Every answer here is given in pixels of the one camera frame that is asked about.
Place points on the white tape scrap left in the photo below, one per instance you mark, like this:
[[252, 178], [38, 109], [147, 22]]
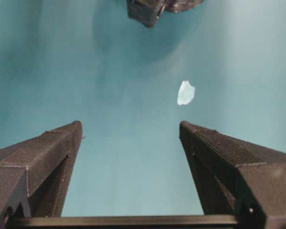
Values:
[[186, 93]]

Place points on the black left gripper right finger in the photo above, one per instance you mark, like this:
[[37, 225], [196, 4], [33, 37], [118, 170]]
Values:
[[236, 177]]

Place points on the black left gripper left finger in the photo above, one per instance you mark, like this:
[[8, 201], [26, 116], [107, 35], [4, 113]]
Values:
[[35, 173]]

